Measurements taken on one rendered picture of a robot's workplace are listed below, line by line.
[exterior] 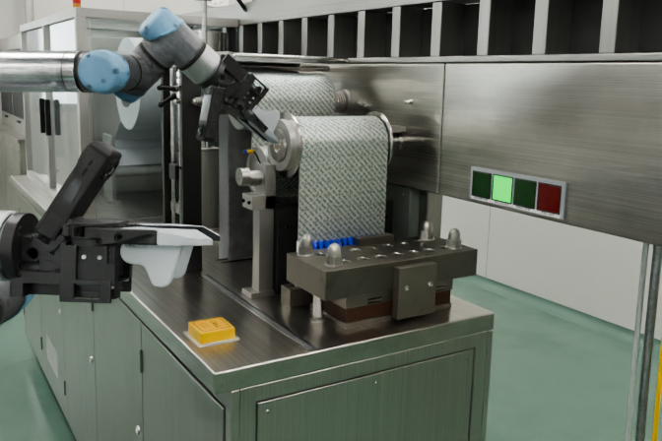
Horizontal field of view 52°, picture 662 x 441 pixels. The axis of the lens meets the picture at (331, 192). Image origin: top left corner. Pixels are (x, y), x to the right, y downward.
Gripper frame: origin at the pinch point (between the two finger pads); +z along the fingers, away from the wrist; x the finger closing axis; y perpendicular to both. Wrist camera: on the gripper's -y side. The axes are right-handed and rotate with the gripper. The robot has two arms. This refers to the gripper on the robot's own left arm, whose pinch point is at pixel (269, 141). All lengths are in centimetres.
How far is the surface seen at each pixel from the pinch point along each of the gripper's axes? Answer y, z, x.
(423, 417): -29, 53, -30
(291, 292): -23.7, 22.9, -6.3
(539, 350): 39, 243, 99
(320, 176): 0.7, 13.0, -4.4
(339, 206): -1.4, 21.5, -4.4
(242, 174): -8.9, 1.3, 3.6
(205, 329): -39.6, 5.3, -16.0
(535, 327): 56, 263, 124
